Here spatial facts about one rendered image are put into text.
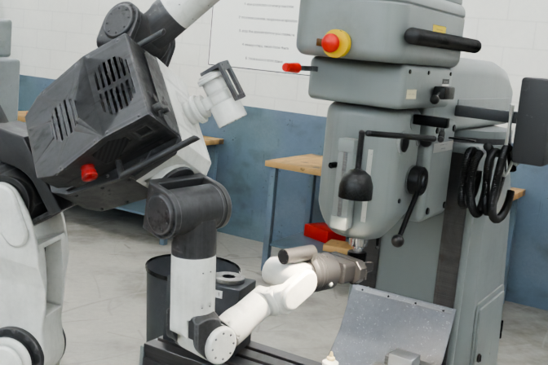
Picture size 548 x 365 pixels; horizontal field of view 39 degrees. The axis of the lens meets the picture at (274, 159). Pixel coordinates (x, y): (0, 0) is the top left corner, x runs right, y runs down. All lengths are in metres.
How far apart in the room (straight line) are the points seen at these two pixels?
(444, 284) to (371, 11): 0.92
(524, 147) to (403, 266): 0.55
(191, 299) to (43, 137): 0.44
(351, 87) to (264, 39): 5.21
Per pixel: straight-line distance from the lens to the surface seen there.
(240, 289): 2.13
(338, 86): 1.80
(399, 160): 1.84
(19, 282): 1.80
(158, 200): 1.50
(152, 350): 2.23
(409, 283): 2.32
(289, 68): 1.70
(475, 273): 2.29
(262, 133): 6.97
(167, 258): 4.13
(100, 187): 1.62
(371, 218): 1.83
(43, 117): 1.65
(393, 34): 1.66
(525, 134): 1.99
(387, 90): 1.75
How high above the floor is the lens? 1.74
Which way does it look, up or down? 8 degrees down
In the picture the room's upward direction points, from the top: 5 degrees clockwise
